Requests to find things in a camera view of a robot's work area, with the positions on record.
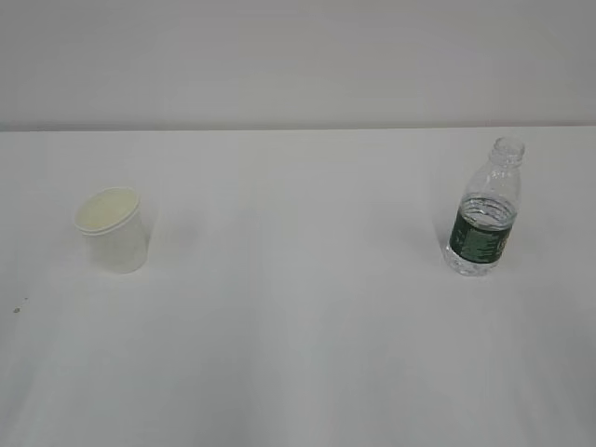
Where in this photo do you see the white paper cup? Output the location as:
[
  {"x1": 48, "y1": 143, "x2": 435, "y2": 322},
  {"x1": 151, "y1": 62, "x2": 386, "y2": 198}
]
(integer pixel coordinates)
[{"x1": 74, "y1": 187, "x2": 148, "y2": 274}]

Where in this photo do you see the clear water bottle green label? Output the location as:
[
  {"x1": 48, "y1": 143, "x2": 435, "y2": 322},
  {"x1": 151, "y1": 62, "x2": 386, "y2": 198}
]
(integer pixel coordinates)
[{"x1": 444, "y1": 137, "x2": 525, "y2": 277}]

